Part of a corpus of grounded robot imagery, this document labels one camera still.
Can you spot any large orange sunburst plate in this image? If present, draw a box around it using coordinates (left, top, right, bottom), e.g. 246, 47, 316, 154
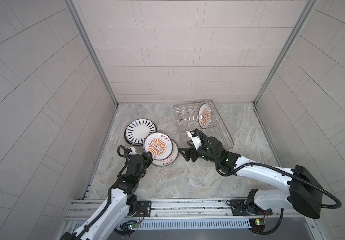
152, 140, 179, 167

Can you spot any white plate orange sunburst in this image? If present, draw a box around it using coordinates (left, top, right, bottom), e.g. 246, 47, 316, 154
198, 104, 212, 129

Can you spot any white blue leaf plate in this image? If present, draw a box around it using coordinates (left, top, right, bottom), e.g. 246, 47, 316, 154
124, 119, 157, 146

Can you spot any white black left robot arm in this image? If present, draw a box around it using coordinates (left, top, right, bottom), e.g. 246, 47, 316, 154
60, 152, 152, 240

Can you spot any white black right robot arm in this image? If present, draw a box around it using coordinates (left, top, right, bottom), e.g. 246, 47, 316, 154
178, 137, 323, 219

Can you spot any left green circuit board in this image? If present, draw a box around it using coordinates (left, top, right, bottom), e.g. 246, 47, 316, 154
120, 221, 139, 236

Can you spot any green circuit board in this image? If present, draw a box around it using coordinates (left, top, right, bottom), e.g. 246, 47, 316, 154
120, 221, 139, 236
249, 218, 267, 233

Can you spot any white slotted vent strip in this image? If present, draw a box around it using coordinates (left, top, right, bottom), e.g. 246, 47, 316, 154
129, 219, 252, 231

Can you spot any right green circuit board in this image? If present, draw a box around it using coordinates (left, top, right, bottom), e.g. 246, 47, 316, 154
249, 218, 267, 233

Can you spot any metal wire dish rack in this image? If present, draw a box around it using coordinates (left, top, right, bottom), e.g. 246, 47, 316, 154
174, 100, 235, 150

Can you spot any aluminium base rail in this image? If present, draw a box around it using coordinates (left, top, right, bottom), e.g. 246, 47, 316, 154
65, 198, 304, 221

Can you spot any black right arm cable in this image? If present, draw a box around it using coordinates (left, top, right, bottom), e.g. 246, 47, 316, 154
196, 129, 343, 235

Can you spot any aluminium corner post left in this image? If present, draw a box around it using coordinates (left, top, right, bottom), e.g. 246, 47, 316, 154
63, 0, 118, 108

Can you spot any aluminium corner post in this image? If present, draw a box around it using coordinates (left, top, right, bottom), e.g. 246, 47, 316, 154
253, 0, 318, 106
63, 0, 118, 108

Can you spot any aluminium corner post right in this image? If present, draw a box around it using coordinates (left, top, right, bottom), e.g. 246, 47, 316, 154
253, 0, 318, 106

